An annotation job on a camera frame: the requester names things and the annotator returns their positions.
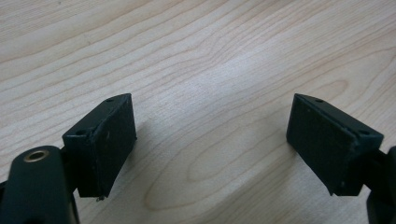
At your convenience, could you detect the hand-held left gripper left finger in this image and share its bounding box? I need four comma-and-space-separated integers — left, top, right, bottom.
61, 92, 138, 200

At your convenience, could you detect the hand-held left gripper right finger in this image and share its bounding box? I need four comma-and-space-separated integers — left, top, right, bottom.
285, 92, 385, 198

